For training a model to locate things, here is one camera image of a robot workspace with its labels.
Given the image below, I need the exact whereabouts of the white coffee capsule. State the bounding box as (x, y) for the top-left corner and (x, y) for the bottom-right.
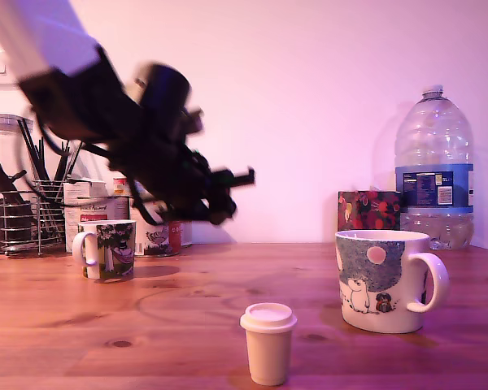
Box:
(239, 302), (298, 387)

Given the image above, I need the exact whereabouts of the green print cartoon mug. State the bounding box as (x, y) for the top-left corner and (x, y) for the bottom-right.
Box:
(72, 219), (137, 284)

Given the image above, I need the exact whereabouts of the small white carton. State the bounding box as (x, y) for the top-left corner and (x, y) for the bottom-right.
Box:
(63, 177), (109, 197)

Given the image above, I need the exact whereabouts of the red floral box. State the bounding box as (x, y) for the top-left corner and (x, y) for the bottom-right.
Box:
(336, 189), (402, 233)

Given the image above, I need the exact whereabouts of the large blue-grey cartoon mug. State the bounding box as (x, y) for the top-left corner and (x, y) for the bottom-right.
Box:
(333, 229), (450, 335)

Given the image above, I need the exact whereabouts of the dark wooden utensil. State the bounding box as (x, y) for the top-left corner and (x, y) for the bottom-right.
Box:
(0, 157), (28, 204)

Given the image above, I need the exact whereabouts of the large clear water bottle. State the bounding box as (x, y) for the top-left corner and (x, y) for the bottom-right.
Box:
(393, 84), (475, 251)

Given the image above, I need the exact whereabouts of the clear glass storage jar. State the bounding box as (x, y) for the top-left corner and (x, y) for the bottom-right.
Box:
(0, 114), (36, 255)

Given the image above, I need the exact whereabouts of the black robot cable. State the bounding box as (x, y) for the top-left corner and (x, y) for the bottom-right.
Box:
(128, 178), (176, 227)
(40, 121), (115, 162)

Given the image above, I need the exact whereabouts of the pale gripper camera box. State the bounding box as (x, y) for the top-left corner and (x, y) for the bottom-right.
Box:
(181, 106), (207, 136)

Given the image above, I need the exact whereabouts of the black utensil handle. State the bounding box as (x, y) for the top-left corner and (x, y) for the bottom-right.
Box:
(38, 136), (52, 182)
(67, 140), (85, 182)
(16, 118), (50, 182)
(56, 140), (72, 182)

